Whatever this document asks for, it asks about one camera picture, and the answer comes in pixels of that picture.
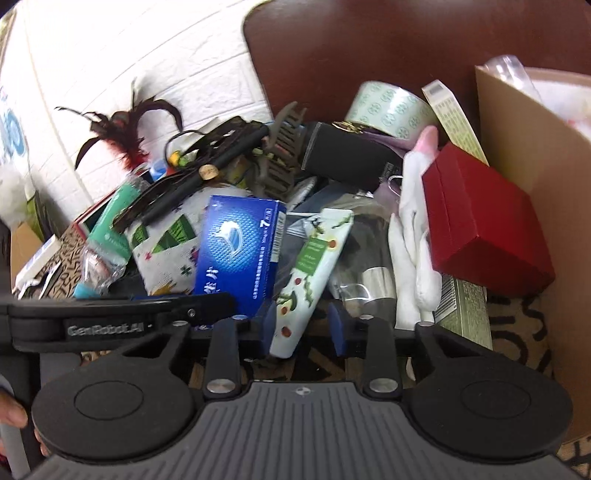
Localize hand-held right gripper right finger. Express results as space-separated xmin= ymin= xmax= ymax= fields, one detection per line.
xmin=329 ymin=302 xmax=481 ymax=400

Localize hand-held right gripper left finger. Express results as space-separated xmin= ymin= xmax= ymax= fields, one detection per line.
xmin=111 ymin=302 xmax=278 ymax=400

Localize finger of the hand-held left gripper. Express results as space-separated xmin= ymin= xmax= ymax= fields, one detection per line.
xmin=159 ymin=292 xmax=237 ymax=326

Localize blue medicine box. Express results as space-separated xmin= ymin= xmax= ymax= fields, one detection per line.
xmin=193 ymin=195 xmax=288 ymax=319

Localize white green cream tube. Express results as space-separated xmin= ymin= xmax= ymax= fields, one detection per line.
xmin=269 ymin=208 xmax=355 ymax=360

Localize red gift box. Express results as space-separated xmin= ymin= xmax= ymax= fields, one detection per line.
xmin=422 ymin=142 xmax=556 ymax=298

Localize brown cardboard box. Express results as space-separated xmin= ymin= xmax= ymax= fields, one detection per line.
xmin=475 ymin=65 xmax=591 ymax=444

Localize person's left hand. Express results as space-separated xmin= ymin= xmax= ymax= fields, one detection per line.
xmin=0 ymin=388 xmax=49 ymax=457

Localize white tree print pouch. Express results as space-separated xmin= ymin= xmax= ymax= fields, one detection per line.
xmin=124 ymin=185 xmax=252 ymax=296

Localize metal nail pliers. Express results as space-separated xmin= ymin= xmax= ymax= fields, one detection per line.
xmin=16 ymin=263 xmax=61 ymax=298

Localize white flat box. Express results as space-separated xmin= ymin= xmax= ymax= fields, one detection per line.
xmin=18 ymin=235 xmax=63 ymax=278

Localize red edged flat case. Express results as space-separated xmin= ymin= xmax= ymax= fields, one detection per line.
xmin=71 ymin=189 xmax=116 ymax=236

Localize green label plastic bottle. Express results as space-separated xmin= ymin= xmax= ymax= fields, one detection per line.
xmin=74 ymin=182 xmax=148 ymax=298

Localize olive green box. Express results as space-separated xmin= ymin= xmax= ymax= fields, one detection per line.
xmin=434 ymin=274 xmax=494 ymax=352

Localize white knit glove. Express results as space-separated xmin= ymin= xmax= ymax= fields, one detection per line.
xmin=388 ymin=124 xmax=444 ymax=330

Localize tan black patterned tablecloth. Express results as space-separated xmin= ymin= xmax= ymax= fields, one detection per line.
xmin=14 ymin=222 xmax=591 ymax=467

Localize black rectangular box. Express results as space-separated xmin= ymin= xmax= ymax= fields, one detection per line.
xmin=300 ymin=121 xmax=407 ymax=192

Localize brown hair claw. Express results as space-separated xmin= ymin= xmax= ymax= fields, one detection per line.
xmin=252 ymin=102 xmax=308 ymax=199

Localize dark red feather accessory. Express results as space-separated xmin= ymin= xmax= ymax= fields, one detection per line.
xmin=54 ymin=78 xmax=184 ymax=171

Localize blue printed white bag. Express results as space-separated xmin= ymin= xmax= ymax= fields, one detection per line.
xmin=0 ymin=85 xmax=28 ymax=162

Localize green patterned tape roll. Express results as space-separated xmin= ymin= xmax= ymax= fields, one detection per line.
xmin=345 ymin=80 xmax=437 ymax=141

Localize narrow yellow-green box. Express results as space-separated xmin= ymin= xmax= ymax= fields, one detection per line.
xmin=421 ymin=79 xmax=490 ymax=167

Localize brown leather chair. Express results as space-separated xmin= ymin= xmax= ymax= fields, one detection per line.
xmin=242 ymin=0 xmax=591 ymax=139

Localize clear plastic wrap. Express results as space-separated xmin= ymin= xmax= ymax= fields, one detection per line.
xmin=485 ymin=54 xmax=546 ymax=102

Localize white plastic bag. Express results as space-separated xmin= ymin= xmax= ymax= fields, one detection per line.
xmin=526 ymin=76 xmax=591 ymax=134

